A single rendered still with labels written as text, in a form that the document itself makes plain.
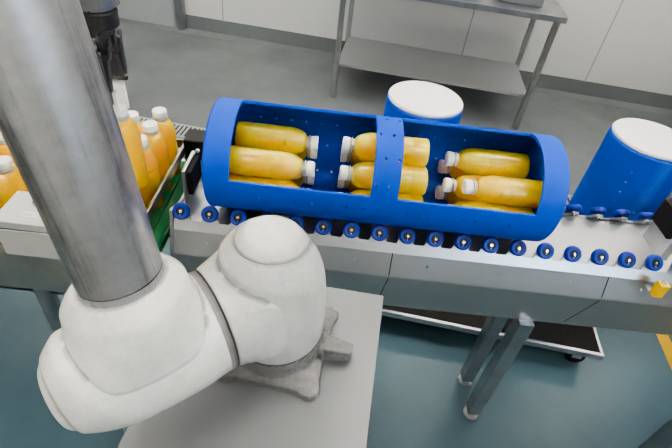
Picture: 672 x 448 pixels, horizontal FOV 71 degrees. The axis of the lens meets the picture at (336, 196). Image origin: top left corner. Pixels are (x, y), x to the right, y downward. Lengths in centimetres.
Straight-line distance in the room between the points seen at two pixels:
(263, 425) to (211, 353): 19
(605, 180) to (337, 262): 110
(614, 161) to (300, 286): 149
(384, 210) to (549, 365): 147
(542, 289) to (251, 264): 98
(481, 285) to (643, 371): 141
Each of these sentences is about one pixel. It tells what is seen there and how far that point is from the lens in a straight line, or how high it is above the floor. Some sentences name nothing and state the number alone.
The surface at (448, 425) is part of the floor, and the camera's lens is 210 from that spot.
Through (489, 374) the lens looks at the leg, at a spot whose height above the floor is 32.
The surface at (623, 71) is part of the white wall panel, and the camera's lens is 506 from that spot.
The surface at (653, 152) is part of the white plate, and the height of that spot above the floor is 104.
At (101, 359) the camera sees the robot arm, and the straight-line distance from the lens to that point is 62.
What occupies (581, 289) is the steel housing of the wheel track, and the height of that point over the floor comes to 86.
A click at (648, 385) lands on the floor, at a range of 263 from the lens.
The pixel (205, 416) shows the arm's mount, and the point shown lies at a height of 107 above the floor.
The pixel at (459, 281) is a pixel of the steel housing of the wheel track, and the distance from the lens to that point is 136.
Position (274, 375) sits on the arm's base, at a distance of 81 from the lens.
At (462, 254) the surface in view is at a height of 93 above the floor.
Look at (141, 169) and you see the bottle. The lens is 124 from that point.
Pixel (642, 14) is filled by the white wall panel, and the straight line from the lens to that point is 490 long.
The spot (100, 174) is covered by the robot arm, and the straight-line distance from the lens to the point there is 51.
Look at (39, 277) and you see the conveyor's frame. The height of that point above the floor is 79.
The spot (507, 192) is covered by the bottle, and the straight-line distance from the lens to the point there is 124.
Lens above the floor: 181
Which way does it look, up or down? 39 degrees down
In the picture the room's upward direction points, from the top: 8 degrees clockwise
